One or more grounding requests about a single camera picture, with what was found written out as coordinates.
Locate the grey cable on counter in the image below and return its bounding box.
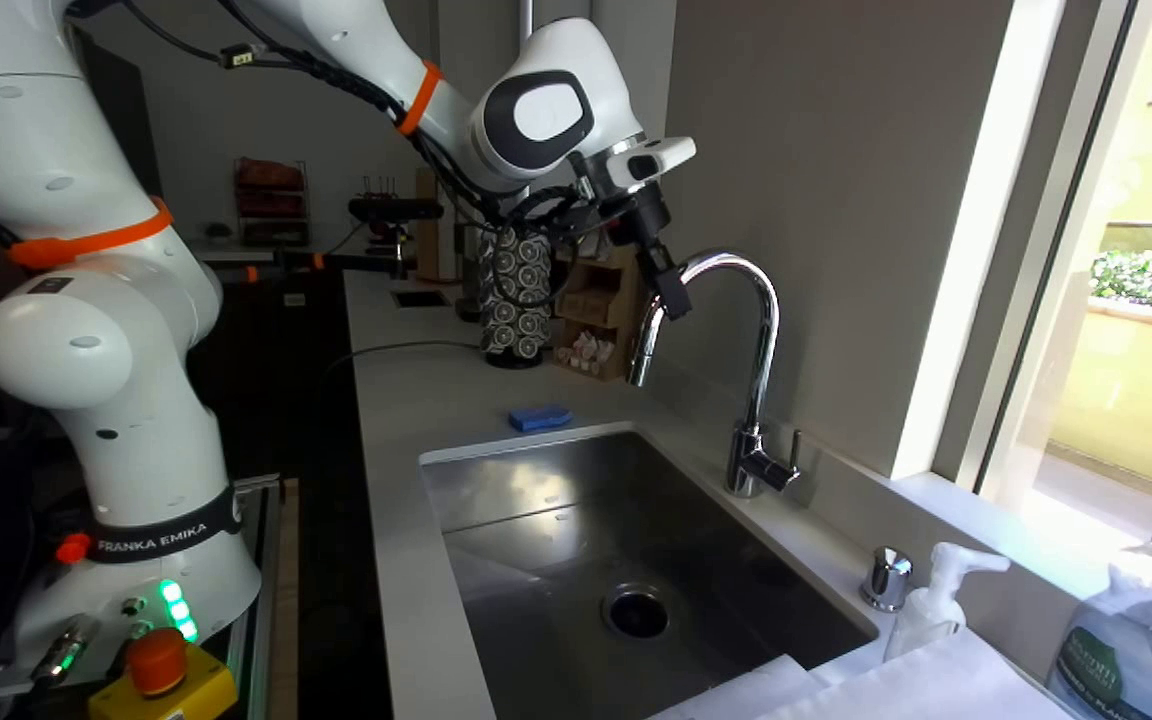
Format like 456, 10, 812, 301
345, 333, 489, 371

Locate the chrome gooseneck faucet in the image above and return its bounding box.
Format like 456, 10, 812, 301
629, 247, 806, 501

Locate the small chrome counter button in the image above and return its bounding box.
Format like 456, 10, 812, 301
860, 540, 919, 616

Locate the stainless steel sink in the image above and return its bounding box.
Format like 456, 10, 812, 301
416, 421, 886, 720

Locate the patterned pod holder canister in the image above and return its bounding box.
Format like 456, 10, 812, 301
477, 217, 561, 371

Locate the brown wooden shelf rack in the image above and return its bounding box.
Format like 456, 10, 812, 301
228, 153, 316, 257

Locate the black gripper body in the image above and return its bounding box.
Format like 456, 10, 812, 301
555, 166, 676, 263

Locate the black camera on stand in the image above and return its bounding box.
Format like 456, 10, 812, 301
345, 188, 447, 230

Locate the black phone on counter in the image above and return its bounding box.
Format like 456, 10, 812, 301
387, 283, 451, 312

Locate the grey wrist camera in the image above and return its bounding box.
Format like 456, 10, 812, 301
599, 128, 702, 193

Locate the blue sponge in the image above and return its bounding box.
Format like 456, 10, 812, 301
506, 398, 581, 440

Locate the yellow red emergency stop button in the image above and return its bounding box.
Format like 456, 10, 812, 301
82, 622, 241, 720

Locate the dish soap bottle green label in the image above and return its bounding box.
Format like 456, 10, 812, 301
1046, 512, 1152, 720

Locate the round sink drain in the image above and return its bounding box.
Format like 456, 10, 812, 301
605, 582, 676, 643

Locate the clear soap pump bottle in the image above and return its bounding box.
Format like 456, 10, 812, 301
880, 534, 1015, 663

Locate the metal mounting rail frame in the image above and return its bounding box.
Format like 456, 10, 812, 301
228, 473, 305, 720

